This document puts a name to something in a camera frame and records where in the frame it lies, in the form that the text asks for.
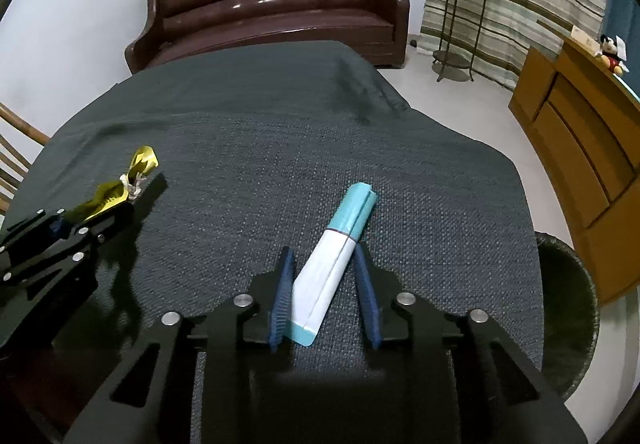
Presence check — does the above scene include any blue curtain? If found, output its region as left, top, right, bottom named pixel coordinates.
left=602, top=0, right=640, bottom=99

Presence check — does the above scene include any brown leather sofa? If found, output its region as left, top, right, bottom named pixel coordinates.
left=124, top=0, right=411, bottom=74

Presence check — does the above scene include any tissue box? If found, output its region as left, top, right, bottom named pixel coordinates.
left=570, top=25, right=601, bottom=49

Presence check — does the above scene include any trash bin with black bag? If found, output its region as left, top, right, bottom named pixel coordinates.
left=535, top=231, right=600, bottom=400

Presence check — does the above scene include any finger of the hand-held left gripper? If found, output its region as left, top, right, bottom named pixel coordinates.
left=0, top=173, right=168, bottom=309
left=0, top=209, right=68, bottom=265

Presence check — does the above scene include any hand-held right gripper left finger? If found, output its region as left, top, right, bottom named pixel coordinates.
left=62, top=246, right=296, bottom=444

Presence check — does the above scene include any metal plant stand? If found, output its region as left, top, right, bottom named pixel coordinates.
left=431, top=0, right=493, bottom=83

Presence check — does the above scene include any yellow foil wrapper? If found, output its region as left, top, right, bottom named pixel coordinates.
left=70, top=146, right=161, bottom=225

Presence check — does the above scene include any teal white box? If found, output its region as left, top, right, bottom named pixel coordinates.
left=290, top=183, right=378, bottom=346

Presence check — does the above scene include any dark grey tablecloth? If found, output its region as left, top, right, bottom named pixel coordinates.
left=0, top=40, right=546, bottom=444

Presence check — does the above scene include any wooden chair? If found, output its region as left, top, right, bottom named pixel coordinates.
left=0, top=102, right=51, bottom=215

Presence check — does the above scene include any mouse plush toy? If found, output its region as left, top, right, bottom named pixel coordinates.
left=595, top=34, right=630, bottom=76

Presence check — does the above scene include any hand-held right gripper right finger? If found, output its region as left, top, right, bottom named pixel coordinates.
left=354, top=246, right=587, bottom=444

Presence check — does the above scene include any wooden cabinet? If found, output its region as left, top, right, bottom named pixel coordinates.
left=509, top=21, right=640, bottom=307

